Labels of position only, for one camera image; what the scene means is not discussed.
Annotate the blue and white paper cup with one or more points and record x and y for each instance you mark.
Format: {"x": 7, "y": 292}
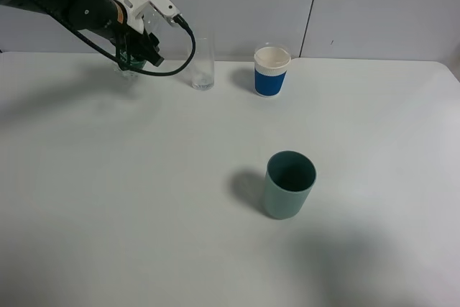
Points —
{"x": 271, "y": 64}

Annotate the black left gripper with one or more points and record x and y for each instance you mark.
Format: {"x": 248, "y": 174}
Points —
{"x": 131, "y": 45}

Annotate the clear bottle with green label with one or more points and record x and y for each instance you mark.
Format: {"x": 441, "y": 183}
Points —
{"x": 151, "y": 22}

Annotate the teal green cup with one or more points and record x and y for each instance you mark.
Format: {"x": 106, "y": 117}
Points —
{"x": 289, "y": 179}

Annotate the tall clear glass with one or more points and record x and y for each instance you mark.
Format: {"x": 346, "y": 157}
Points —
{"x": 201, "y": 70}

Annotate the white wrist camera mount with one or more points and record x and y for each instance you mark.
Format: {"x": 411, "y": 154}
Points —
{"x": 135, "y": 9}

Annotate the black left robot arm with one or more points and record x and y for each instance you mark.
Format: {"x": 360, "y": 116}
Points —
{"x": 102, "y": 25}

